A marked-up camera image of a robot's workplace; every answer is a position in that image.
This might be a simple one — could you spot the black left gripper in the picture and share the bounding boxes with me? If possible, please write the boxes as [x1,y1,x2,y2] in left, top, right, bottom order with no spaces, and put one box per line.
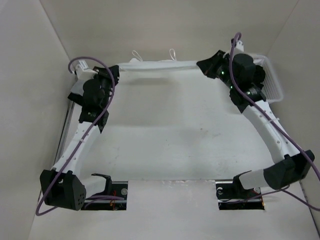
[90,65,120,109]

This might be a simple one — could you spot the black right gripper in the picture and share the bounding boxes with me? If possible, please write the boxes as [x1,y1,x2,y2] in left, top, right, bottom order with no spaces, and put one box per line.
[196,50,237,90]

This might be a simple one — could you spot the white tank top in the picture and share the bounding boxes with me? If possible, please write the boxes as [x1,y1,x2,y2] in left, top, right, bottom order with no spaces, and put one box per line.
[117,48,200,73]

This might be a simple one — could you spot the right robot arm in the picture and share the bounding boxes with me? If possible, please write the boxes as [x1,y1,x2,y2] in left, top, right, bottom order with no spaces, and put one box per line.
[196,50,315,200]

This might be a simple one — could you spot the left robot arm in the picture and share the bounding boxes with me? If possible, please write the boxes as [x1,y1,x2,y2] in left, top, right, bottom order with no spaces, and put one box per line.
[40,65,120,211]

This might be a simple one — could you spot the black tank top in basket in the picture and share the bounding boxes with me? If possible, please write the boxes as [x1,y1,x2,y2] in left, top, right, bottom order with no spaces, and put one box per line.
[253,65,266,85]

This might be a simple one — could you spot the white plastic laundry basket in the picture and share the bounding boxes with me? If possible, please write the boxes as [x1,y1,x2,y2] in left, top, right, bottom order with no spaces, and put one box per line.
[249,53,284,104]

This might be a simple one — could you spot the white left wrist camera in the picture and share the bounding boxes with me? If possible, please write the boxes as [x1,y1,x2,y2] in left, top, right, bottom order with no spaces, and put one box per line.
[75,60,97,81]

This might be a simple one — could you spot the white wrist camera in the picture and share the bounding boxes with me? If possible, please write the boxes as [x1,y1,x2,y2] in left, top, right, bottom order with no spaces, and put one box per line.
[231,38,245,55]
[75,60,97,81]

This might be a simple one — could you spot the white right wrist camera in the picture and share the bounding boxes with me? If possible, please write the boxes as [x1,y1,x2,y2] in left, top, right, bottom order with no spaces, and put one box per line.
[231,38,245,55]

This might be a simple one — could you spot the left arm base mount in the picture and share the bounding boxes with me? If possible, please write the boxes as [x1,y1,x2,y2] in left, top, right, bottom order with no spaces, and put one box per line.
[81,181,129,211]

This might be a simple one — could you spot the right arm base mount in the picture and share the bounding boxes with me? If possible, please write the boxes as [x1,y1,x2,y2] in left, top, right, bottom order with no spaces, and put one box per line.
[215,180,265,211]

